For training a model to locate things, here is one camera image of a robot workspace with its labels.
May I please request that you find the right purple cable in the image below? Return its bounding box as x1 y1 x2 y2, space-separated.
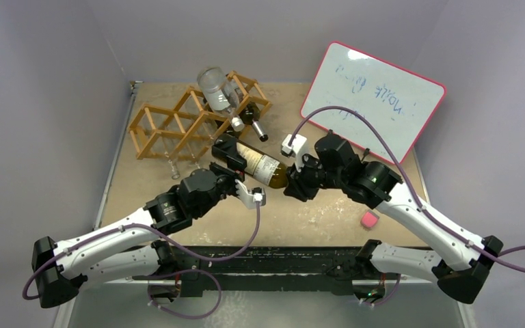
288 105 525 277

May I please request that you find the dark bottle beige label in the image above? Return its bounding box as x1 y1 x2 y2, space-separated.
240 102 269 142

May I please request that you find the clear square glass bottle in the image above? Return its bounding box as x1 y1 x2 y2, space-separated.
202 119 219 146

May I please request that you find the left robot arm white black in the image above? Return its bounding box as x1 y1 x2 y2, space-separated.
22 134 265 309

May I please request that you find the pink eraser block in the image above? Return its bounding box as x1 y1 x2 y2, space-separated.
360 210 379 230

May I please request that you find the wooden lattice wine rack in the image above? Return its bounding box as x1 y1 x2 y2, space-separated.
128 71 272 161

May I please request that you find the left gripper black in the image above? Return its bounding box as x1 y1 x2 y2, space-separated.
195 138 247 218

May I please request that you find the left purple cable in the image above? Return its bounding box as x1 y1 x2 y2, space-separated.
21 201 263 301

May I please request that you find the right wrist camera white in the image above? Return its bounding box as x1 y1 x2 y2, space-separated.
280 134 310 172

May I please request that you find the dark green wine bottle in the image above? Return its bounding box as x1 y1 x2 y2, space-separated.
211 140 287 189

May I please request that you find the olive green wine bottle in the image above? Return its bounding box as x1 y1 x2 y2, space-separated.
217 118 237 137

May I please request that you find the clear bottle green label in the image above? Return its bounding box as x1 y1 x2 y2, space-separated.
197 66 245 132

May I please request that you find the pink framed whiteboard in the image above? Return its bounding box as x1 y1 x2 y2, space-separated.
300 42 447 163

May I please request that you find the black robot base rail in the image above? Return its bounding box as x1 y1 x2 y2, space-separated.
146 244 404 300

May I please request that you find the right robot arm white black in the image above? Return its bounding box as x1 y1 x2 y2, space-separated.
281 131 503 304

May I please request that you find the purple cable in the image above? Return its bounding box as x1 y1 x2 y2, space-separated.
288 105 525 277
21 201 263 301

